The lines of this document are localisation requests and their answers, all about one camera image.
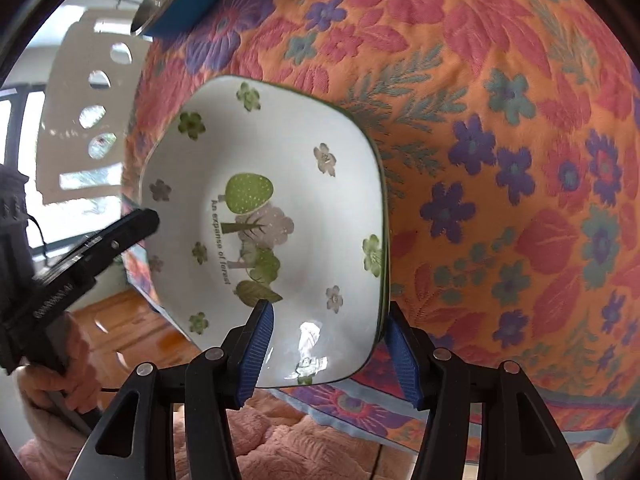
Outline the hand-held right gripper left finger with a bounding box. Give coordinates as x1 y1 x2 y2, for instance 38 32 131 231
67 299 276 480

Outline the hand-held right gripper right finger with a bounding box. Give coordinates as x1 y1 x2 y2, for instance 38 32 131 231
385 301 583 480

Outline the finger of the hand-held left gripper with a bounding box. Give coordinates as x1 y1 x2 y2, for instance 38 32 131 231
75 208 161 272

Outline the large floral tree plate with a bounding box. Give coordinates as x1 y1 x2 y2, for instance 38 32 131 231
137 75 392 388

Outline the person's left forearm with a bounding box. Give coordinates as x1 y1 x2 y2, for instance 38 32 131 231
15 400 101 480

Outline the person's left hand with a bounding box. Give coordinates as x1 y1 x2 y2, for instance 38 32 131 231
17 312 103 413

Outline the pink fleece clothing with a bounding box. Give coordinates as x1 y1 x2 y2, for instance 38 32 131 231
170 390 431 480

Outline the white chair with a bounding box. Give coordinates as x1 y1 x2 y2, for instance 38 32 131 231
40 10 151 208

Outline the window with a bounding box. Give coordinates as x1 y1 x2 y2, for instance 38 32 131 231
0 80 126 256

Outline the orange floral tablecloth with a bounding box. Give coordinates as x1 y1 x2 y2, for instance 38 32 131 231
120 0 640 461

